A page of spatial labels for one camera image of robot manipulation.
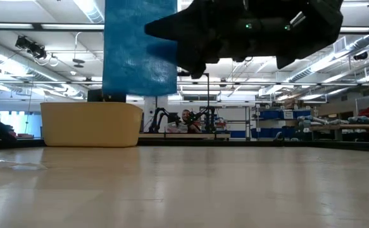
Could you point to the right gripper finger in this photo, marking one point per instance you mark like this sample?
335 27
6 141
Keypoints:
178 27
192 60

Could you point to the blue elastic bandage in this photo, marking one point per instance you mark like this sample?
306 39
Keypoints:
127 47

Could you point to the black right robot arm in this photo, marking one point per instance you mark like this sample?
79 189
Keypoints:
317 22

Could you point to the white pillar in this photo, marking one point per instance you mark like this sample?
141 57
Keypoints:
149 107

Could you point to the white plastic bag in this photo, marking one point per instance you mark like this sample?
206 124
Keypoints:
174 128

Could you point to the black robot station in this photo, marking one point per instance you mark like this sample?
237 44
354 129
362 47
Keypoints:
155 125

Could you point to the wooden station table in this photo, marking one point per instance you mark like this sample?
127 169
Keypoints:
187 135

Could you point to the metal shelf with blue bins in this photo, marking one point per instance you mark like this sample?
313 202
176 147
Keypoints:
269 114

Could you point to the black ceiling disc lamp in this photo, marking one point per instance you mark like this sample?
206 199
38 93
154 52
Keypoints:
78 61

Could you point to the white vent grille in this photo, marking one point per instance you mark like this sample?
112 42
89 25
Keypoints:
340 46

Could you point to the small black clamp lever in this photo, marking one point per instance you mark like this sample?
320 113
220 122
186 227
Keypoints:
278 137

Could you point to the yellow plastic bin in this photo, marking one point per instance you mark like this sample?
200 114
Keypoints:
89 126

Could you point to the grey rolled bundle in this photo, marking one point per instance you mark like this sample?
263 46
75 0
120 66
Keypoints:
364 119
317 120

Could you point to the long light bar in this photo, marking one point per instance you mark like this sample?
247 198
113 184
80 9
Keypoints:
37 26

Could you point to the wooden workbench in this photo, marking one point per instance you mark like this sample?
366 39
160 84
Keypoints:
345 127

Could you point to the silver ventilation duct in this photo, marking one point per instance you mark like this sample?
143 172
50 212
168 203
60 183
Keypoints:
366 39
89 9
0 60

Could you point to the black aluminium table frame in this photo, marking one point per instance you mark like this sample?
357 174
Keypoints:
266 145

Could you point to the black ceiling camera cluster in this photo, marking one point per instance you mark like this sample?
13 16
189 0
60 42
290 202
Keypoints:
32 47

